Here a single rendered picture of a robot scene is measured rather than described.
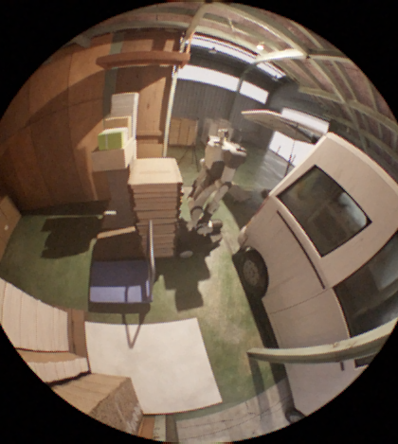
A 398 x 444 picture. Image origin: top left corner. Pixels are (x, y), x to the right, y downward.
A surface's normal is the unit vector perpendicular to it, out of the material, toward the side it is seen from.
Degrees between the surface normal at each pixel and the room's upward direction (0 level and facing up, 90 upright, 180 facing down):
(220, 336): 0
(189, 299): 0
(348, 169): 85
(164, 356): 0
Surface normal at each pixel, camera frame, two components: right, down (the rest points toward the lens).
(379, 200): -0.93, -0.01
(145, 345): 0.18, -0.68
